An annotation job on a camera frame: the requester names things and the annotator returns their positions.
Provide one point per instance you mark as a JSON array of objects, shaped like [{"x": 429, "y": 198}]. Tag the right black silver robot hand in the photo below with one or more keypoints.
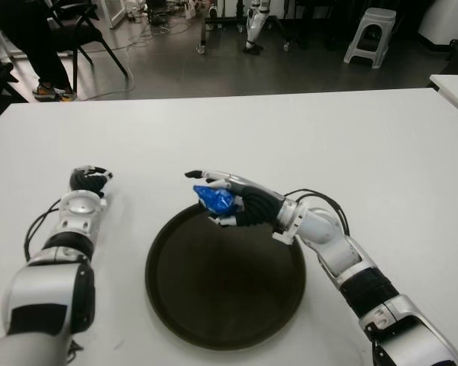
[{"x": 257, "y": 206}]

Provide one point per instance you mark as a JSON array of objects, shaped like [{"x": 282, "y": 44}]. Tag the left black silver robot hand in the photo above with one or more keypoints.
[{"x": 88, "y": 182}]

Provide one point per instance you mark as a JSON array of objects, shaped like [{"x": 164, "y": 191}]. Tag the blue Oreo cookie packet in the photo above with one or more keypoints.
[{"x": 215, "y": 198}]

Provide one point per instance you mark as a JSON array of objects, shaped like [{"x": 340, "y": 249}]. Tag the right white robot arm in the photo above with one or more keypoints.
[{"x": 366, "y": 282}]

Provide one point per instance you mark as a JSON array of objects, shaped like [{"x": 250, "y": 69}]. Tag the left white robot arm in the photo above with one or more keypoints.
[{"x": 47, "y": 297}]

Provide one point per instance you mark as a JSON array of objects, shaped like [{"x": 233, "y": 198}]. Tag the round dark brown tray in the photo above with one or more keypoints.
[{"x": 221, "y": 297}]

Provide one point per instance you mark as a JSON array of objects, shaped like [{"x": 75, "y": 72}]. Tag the person in black trousers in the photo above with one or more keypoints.
[{"x": 46, "y": 49}]

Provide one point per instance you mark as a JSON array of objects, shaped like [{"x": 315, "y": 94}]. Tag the black chair with angled legs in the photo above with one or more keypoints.
[{"x": 82, "y": 36}]

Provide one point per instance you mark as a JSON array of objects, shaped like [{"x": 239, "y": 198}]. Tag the white humanoid robot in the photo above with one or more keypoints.
[{"x": 253, "y": 26}]

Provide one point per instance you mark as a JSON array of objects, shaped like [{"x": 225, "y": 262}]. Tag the grey plastic stool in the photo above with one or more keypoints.
[{"x": 370, "y": 19}]

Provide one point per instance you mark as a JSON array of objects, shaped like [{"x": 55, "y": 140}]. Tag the white side table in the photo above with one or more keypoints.
[{"x": 456, "y": 89}]

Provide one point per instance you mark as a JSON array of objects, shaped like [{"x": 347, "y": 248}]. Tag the white metal frame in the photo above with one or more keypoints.
[{"x": 116, "y": 11}]

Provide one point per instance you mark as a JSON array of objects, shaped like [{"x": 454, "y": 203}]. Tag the black wheeled gantry frame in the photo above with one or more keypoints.
[{"x": 202, "y": 30}]

